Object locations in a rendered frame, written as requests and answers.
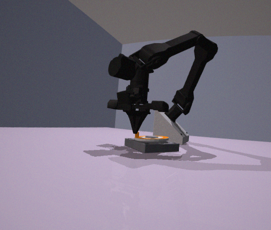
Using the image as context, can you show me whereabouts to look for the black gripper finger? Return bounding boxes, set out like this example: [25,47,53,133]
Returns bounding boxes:
[134,111,151,134]
[123,110,136,134]

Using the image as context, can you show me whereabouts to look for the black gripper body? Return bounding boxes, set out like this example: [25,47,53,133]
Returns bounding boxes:
[107,81,169,112]

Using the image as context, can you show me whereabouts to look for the orange round plate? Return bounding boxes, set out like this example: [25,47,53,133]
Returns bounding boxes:
[134,132,169,142]

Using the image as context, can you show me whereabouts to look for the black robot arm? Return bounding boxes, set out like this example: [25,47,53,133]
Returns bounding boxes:
[108,30,218,122]

